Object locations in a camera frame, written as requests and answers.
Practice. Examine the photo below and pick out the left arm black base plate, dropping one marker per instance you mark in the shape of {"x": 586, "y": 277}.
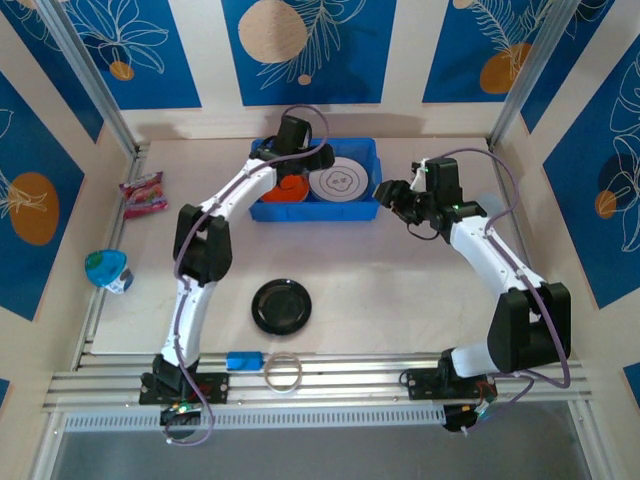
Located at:
{"x": 217, "y": 387}

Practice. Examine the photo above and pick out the orange plate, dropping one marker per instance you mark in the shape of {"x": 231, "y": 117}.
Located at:
{"x": 296, "y": 193}

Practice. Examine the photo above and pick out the pink snack bag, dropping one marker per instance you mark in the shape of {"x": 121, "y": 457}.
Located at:
{"x": 144, "y": 196}

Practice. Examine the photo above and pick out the blue plastic bin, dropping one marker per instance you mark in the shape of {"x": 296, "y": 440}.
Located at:
{"x": 310, "y": 212}

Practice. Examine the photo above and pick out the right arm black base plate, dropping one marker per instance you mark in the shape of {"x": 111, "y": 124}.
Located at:
{"x": 420, "y": 385}

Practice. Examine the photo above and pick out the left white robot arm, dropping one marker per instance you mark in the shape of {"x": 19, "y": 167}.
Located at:
{"x": 192, "y": 310}

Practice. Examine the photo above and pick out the black plate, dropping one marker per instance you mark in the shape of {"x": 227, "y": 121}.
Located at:
{"x": 281, "y": 306}

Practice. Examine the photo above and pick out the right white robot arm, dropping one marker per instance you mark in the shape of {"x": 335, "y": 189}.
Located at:
{"x": 480, "y": 245}

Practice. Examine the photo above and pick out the aluminium frame post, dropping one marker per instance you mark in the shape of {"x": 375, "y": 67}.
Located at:
{"x": 531, "y": 75}
{"x": 97, "y": 87}

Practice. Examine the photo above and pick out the small blue box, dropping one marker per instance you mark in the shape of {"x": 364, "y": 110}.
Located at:
{"x": 244, "y": 361}

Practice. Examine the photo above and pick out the aluminium side rail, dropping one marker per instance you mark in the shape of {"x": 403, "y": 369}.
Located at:
{"x": 520, "y": 240}
{"x": 94, "y": 325}

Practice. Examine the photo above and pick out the blue jelly cup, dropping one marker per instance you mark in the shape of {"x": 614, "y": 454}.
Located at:
{"x": 105, "y": 267}

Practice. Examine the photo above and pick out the long aluminium frame rail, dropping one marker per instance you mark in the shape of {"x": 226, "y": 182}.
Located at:
{"x": 350, "y": 380}

